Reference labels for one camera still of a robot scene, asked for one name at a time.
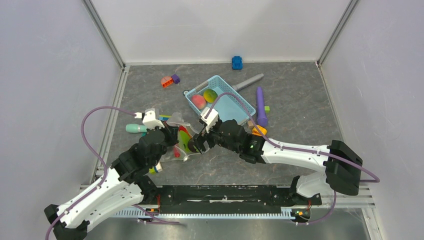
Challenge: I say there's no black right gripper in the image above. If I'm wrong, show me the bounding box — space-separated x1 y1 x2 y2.
190 119 241 155

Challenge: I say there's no dark toy mangosteen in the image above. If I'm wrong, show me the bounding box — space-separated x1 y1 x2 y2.
187 139 199 153

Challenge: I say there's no green toy pea pod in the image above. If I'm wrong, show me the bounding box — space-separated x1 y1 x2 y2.
178 130 192 153

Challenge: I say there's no orange red toy fruit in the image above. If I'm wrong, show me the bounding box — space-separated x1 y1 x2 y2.
178 125 189 135

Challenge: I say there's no clear polka dot zip bag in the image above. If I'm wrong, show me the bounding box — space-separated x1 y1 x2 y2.
160 112 200 163

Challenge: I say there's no red toy chili pepper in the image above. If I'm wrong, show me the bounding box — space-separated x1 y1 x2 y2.
173 146 181 158

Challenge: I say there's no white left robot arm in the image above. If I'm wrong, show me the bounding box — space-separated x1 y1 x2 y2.
44 124 179 240

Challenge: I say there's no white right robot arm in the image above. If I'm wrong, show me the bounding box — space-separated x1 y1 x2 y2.
192 120 363 204

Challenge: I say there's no green white brick block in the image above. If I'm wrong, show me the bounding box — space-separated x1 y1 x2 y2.
149 162 163 175

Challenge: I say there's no multicolour brick stack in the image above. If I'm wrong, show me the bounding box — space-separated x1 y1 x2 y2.
159 115 172 122

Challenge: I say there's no mint green toy microphone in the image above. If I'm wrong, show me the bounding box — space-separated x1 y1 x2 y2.
125 123 148 134

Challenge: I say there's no pink toy peach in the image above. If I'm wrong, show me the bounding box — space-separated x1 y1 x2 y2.
191 94 207 110

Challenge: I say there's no green orange toy mango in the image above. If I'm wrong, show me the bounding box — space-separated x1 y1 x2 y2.
203 88 218 104

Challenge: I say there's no light blue plastic basket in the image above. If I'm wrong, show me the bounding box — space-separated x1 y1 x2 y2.
183 75 256 125

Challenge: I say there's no wooden cube upper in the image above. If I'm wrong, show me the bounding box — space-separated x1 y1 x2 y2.
247 120 254 130

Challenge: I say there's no orange brick stack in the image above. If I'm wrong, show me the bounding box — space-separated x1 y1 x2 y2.
251 125 268 136

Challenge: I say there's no purple toy brick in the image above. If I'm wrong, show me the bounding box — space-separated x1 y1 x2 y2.
171 74 181 84

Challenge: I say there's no purple toy microphone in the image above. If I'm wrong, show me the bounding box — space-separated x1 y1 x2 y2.
256 86 268 128

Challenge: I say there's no orange toy brick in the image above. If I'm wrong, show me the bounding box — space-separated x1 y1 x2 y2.
160 76 174 88

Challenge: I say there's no blue toy brick car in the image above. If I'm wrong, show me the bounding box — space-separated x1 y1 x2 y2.
231 56 243 70

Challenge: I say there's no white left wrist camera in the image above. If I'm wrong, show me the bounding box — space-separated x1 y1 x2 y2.
134 108 165 130

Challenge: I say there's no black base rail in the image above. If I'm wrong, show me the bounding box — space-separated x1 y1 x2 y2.
138 184 322 215

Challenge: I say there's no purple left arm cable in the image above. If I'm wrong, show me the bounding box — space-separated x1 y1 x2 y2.
44 105 181 240

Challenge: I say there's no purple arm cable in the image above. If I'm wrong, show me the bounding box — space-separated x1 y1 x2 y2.
44 105 181 240
205 92 381 226

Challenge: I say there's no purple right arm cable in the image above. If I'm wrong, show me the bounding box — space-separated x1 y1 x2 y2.
205 92 381 226

